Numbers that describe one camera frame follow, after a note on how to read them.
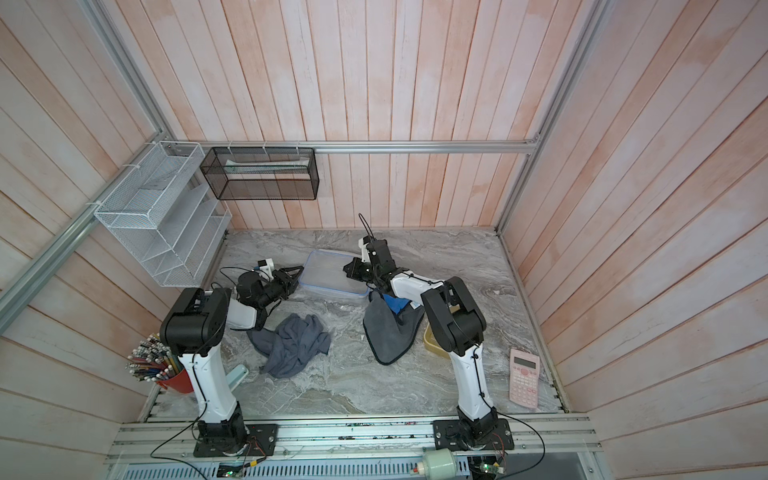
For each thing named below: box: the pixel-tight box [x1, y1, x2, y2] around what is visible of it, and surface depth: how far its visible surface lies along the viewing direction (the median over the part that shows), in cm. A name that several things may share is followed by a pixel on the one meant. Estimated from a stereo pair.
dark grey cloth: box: [247, 313, 332, 379], surface depth 87 cm
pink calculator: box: [509, 349, 541, 409], surface depth 84 cm
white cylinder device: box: [417, 448, 457, 480], surface depth 65 cm
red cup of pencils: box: [125, 333, 194, 394], surface depth 71 cm
